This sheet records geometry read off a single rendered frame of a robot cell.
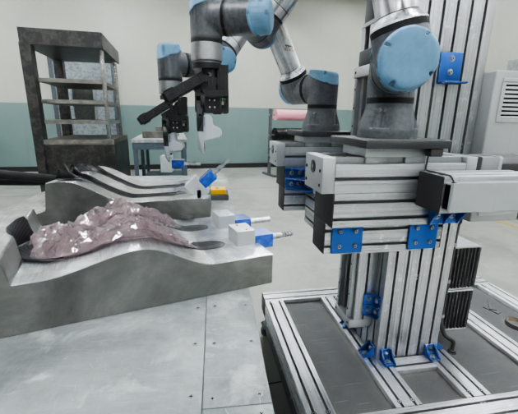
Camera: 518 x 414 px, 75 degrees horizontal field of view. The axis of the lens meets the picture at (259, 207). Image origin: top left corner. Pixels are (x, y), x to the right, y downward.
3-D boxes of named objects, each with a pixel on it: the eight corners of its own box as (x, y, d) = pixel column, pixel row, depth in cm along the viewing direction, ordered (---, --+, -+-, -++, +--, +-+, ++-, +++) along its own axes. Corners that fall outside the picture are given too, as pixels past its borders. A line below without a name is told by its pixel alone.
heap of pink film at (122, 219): (178, 223, 73) (177, 187, 71) (200, 252, 58) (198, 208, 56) (39, 238, 63) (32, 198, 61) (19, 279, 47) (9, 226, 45)
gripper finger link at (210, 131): (222, 151, 81) (221, 112, 81) (197, 151, 80) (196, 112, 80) (222, 154, 84) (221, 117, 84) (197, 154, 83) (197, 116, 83)
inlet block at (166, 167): (201, 170, 119) (201, 154, 117) (200, 172, 114) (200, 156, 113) (163, 170, 117) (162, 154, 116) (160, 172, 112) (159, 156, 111)
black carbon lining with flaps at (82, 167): (190, 190, 102) (189, 158, 99) (186, 203, 86) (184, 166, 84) (68, 191, 97) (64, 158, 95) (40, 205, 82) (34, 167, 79)
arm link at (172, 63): (187, 43, 105) (161, 39, 100) (188, 81, 107) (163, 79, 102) (177, 48, 111) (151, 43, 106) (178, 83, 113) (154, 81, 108)
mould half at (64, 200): (211, 206, 110) (210, 165, 106) (210, 232, 85) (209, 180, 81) (48, 209, 103) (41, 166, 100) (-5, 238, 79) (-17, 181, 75)
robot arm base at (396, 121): (395, 135, 97) (400, 100, 95) (430, 139, 83) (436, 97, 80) (346, 135, 95) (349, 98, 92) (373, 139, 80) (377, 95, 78)
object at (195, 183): (235, 165, 91) (222, 150, 89) (237, 167, 86) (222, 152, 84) (200, 197, 92) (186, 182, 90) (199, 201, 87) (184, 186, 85)
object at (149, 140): (185, 176, 639) (183, 126, 616) (189, 198, 461) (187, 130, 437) (146, 177, 623) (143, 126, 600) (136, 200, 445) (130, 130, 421)
